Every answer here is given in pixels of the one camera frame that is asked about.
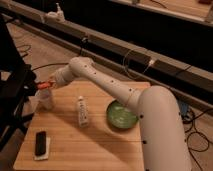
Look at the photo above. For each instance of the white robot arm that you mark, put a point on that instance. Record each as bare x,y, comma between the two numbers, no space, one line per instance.
162,132

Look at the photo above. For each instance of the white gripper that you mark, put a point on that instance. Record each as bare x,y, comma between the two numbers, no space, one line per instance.
59,78

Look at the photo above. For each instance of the blue box on floor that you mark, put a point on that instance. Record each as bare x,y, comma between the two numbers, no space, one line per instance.
184,108

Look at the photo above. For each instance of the orange red pepper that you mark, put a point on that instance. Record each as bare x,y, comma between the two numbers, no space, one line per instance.
43,85

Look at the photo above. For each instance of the green ceramic bowl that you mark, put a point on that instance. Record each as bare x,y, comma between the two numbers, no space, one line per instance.
119,116

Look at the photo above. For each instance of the white ceramic cup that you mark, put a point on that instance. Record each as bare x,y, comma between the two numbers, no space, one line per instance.
44,98

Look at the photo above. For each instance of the grey metal rail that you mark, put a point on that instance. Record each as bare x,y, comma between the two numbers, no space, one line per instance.
152,45

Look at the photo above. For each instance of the white tube bottle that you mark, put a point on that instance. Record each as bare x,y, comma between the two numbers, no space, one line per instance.
83,119

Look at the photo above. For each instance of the black sponge block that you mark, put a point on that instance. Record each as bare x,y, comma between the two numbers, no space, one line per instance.
40,145

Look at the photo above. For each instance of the black chair frame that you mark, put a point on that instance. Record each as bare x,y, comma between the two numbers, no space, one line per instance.
17,83

